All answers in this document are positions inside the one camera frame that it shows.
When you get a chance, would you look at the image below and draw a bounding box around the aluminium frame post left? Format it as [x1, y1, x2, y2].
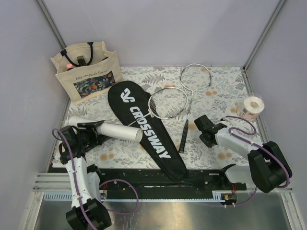
[35, 0, 66, 49]

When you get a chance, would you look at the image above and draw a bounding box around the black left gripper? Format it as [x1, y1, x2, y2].
[76, 121, 107, 147]

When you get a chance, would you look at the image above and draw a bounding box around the dark bottle in tote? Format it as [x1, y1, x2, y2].
[77, 56, 87, 67]

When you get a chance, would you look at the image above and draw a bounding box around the white shuttlecock tube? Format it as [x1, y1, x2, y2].
[68, 116, 143, 143]

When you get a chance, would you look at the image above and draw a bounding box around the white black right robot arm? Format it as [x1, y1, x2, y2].
[194, 115, 293, 193]

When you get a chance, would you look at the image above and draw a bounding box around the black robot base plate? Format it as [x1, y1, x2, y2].
[88, 166, 247, 200]

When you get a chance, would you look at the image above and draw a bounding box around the aluminium frame post right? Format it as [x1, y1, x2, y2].
[242, 0, 288, 73]

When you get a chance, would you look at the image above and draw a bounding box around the wrapped toilet paper roll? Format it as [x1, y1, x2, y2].
[236, 95, 265, 121]

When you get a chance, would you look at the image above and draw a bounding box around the white racket near bag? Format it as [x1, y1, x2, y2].
[129, 87, 188, 126]

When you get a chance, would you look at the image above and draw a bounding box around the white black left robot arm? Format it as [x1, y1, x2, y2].
[55, 121, 112, 230]

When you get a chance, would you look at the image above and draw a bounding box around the aluminium frame post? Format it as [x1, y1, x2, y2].
[35, 0, 66, 49]
[242, 0, 288, 73]

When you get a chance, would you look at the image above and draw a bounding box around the white racket far right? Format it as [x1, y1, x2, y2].
[178, 64, 212, 153]

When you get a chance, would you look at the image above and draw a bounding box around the black Crossway racket bag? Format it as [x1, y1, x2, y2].
[107, 81, 187, 181]

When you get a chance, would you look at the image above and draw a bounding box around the aluminium frame rail front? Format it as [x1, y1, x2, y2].
[31, 173, 295, 207]

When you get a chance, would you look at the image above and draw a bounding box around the pink capped bottle in tote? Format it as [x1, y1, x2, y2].
[66, 64, 73, 71]

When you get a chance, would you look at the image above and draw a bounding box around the beige floral tote bag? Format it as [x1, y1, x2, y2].
[51, 41, 123, 105]

